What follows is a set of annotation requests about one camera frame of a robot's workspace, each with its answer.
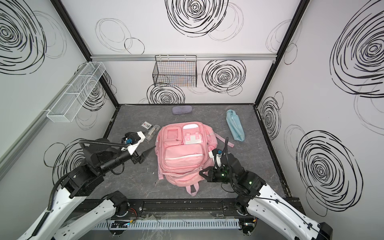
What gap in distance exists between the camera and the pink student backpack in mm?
739

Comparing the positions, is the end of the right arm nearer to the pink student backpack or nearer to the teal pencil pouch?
the pink student backpack

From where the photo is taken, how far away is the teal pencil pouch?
0.99 m

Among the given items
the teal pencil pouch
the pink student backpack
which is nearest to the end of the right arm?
the pink student backpack

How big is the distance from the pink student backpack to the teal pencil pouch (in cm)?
8
